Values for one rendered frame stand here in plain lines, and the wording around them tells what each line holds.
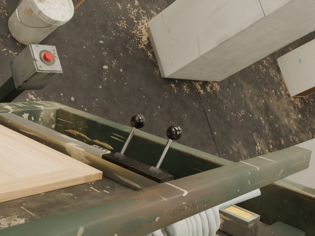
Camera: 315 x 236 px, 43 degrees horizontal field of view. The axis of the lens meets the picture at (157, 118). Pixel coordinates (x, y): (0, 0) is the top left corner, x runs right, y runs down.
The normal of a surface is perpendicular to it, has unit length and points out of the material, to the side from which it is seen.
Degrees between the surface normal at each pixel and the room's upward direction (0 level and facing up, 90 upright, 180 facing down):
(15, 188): 56
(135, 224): 34
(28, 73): 90
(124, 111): 0
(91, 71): 0
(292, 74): 90
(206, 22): 90
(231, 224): 90
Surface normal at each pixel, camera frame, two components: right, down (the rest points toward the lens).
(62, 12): 0.69, -0.36
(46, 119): 0.74, 0.22
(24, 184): 0.13, -0.97
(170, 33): -0.67, 0.02
